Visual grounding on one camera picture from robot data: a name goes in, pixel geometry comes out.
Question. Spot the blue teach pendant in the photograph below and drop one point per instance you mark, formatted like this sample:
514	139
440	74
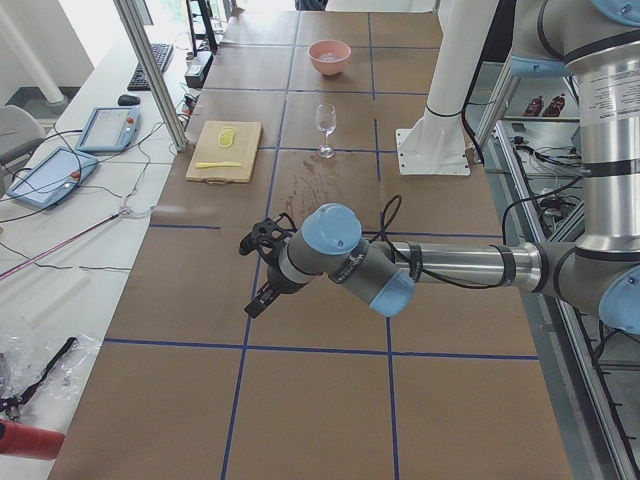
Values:
53	179
109	130

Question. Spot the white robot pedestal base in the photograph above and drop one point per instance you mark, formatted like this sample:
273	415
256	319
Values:
436	145

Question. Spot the blue teach pendant far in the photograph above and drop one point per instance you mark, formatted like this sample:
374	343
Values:
109	130

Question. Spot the clear plastic bag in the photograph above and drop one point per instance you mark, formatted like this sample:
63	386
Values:
55	369

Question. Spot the grey office chair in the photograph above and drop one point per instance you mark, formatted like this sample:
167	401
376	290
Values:
21	134

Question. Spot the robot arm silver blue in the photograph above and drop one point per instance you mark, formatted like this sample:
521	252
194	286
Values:
597	42
383	274

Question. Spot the yellow plastic knife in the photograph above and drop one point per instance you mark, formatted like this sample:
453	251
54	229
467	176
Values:
222	164

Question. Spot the red cylinder object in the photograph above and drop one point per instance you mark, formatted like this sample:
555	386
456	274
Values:
30	442

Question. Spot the black power box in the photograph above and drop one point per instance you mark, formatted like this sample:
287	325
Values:
198	68

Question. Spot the bamboo cutting board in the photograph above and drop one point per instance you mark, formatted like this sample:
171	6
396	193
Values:
244	150

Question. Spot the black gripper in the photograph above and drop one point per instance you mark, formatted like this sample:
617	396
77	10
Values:
274	280

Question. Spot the clear wine glass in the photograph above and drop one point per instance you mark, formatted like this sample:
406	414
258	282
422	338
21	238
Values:
326	122

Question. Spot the aluminium frame post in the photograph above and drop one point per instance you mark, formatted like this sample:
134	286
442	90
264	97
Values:
139	40

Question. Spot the pink bowl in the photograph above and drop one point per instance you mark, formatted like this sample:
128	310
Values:
329	69

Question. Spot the clear ice cubes pile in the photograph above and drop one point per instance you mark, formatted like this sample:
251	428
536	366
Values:
329	57

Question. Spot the black computer mouse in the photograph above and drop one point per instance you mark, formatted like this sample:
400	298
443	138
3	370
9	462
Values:
128	100

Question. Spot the blue teach pendant near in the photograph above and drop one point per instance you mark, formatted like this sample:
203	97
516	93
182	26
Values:
53	179

